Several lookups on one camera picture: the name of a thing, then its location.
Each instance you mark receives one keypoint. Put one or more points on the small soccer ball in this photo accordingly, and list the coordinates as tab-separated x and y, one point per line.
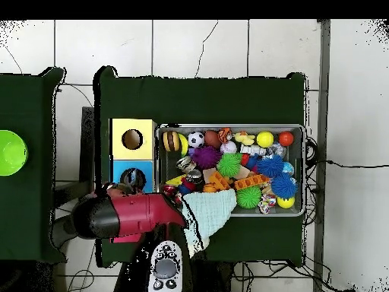
196	139

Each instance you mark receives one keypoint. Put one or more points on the blue furry puffer ball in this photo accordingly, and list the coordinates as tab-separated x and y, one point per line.
284	185

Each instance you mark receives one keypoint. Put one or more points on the purple spiky ball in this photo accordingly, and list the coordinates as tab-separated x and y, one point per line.
206	157

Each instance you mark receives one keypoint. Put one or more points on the green clothed side table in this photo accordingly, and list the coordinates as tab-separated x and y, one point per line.
30	100

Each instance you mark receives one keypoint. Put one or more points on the yellow ball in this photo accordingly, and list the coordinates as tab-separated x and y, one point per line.
265	139

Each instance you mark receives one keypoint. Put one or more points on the toy hamburger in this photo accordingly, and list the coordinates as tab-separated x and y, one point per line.
171	141

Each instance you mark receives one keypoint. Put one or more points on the wooden box with three holes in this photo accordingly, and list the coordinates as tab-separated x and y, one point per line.
146	143

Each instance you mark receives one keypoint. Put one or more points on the dark grey stand base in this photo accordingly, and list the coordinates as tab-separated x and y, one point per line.
62	228

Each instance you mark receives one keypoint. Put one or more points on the green spiky ball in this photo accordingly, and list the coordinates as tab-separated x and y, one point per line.
229	164

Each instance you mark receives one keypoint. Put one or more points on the crushed red soda can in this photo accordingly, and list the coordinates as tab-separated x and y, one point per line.
168	190

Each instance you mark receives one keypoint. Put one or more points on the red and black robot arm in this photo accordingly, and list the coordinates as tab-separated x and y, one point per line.
136	213

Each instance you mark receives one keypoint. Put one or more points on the black upright panel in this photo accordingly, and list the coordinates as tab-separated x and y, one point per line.
88	137

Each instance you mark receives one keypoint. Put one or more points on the green plastic bowl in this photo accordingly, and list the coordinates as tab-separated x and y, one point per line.
10	153

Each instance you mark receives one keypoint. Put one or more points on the light blue muslin cloth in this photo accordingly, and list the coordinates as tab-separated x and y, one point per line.
212	210

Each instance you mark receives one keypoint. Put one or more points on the crushed clear plastic bottle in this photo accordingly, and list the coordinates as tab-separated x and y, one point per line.
131	178

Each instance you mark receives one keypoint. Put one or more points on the dark green table cloth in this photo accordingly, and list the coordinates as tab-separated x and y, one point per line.
197	100

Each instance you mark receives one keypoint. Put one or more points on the orange ball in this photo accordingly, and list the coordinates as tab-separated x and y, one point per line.
286	138

